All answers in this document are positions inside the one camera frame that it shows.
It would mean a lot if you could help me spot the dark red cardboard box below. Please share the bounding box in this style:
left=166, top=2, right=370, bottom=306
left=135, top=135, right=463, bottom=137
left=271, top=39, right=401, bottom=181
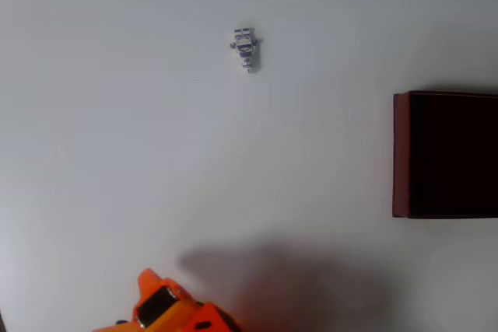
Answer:
left=391, top=90, right=498, bottom=219

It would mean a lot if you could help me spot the small white toy figure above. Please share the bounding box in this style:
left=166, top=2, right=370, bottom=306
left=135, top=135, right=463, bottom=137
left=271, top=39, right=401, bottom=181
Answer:
left=228, top=26, right=263, bottom=75

